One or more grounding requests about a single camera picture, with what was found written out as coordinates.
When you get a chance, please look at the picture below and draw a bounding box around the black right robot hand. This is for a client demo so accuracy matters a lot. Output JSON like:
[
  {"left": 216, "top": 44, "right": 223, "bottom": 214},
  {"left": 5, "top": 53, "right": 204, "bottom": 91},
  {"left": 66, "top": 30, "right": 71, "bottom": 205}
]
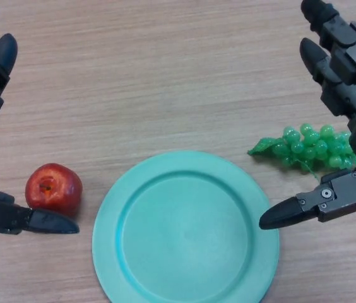
[{"left": 258, "top": 0, "right": 356, "bottom": 230}]

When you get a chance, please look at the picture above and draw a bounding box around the green grapes bunch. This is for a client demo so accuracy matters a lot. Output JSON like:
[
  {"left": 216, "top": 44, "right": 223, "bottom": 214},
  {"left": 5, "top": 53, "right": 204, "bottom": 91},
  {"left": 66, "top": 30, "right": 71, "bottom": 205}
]
[{"left": 247, "top": 122, "right": 356, "bottom": 182}]

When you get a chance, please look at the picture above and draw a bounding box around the green round plate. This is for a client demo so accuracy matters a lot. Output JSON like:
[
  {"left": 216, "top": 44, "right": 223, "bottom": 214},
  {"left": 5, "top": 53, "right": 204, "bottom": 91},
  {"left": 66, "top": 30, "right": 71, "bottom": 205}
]
[{"left": 92, "top": 150, "right": 280, "bottom": 303}]

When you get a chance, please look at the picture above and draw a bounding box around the red apple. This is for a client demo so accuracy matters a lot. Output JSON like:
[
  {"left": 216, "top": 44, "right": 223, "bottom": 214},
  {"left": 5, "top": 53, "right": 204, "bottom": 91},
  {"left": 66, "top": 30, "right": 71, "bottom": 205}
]
[{"left": 25, "top": 162, "right": 83, "bottom": 218}]

